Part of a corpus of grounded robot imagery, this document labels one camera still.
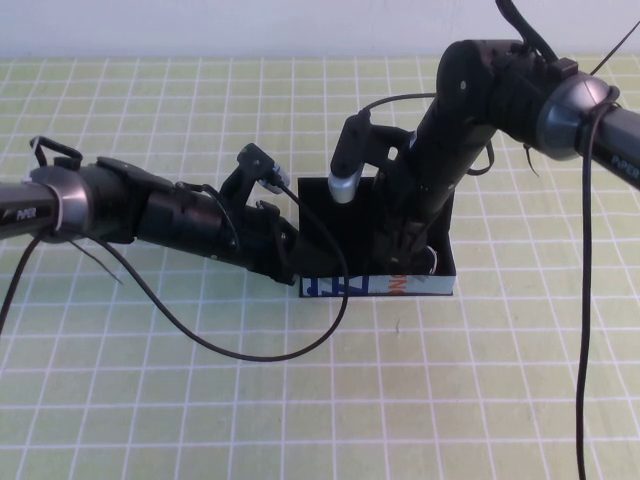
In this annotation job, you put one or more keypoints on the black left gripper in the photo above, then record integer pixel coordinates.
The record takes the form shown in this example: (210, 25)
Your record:
(260, 240)

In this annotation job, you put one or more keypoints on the green white grid mat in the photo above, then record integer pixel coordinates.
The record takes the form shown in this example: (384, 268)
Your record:
(350, 400)

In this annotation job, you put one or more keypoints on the black zip tie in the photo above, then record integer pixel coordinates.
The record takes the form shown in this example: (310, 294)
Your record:
(617, 47)
(529, 157)
(97, 262)

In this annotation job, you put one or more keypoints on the black glasses case printed side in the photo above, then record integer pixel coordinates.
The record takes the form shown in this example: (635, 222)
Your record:
(440, 286)

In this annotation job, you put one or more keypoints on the left wrist camera silver lens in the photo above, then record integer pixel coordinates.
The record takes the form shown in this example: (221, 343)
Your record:
(252, 160)

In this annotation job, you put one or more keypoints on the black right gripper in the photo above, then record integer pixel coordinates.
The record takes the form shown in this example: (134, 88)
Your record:
(405, 190)

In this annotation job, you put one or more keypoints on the white zip tie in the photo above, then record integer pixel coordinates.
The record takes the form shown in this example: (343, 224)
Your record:
(56, 210)

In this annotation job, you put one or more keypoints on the right wrist camera silver lens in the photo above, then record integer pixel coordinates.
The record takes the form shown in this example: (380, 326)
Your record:
(350, 145)

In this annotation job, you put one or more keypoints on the wrist camera silver lens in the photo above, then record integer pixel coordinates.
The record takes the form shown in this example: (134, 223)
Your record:
(252, 160)
(350, 145)

